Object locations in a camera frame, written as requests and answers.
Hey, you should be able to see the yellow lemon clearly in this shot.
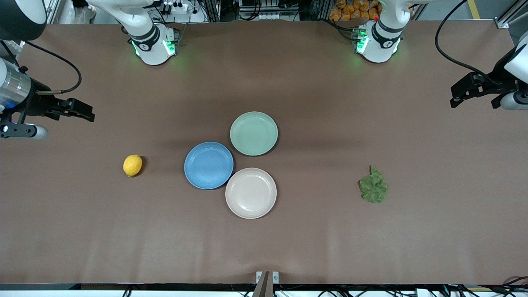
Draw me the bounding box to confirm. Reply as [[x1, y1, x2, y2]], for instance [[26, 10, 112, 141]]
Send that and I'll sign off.
[[123, 154, 143, 178]]

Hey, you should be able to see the green lettuce leaf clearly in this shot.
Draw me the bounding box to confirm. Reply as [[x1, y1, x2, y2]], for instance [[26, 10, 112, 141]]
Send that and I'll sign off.
[[359, 165, 389, 204]]

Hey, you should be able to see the white plastic bag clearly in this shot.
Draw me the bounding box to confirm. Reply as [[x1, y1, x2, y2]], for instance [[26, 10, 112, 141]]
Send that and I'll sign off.
[[58, 0, 98, 24]]

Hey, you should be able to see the bag of orange items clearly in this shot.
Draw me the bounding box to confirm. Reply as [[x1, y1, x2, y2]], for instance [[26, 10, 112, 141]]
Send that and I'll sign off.
[[329, 0, 382, 22]]

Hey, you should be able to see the blue plate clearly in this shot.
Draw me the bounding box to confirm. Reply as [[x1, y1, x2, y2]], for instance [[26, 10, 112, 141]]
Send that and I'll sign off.
[[184, 141, 234, 191]]

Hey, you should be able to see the white power strip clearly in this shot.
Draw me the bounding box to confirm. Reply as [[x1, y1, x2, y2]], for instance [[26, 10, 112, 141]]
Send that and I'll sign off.
[[162, 1, 189, 15]]

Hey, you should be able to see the mint green plate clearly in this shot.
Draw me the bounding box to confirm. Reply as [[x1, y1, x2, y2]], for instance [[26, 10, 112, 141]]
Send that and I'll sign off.
[[229, 111, 279, 157]]

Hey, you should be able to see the cream white plate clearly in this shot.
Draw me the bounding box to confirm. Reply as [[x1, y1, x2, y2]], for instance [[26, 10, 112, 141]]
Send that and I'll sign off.
[[225, 167, 278, 219]]

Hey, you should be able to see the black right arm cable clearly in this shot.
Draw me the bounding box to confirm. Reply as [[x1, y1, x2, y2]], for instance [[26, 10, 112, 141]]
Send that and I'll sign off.
[[24, 40, 83, 96]]

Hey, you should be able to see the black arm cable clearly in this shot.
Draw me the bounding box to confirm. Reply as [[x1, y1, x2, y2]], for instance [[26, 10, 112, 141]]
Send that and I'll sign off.
[[435, 0, 497, 85], [24, 40, 83, 96]]

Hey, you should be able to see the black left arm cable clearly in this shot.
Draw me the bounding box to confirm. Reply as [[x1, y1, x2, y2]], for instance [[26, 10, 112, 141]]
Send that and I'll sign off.
[[435, 0, 497, 85]]

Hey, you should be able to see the aluminium frame profile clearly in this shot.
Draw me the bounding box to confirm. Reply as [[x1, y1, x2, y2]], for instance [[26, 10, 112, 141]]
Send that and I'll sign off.
[[494, 0, 528, 30]]

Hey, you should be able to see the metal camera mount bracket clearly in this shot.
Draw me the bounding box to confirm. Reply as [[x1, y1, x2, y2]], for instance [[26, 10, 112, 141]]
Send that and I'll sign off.
[[252, 271, 280, 297]]

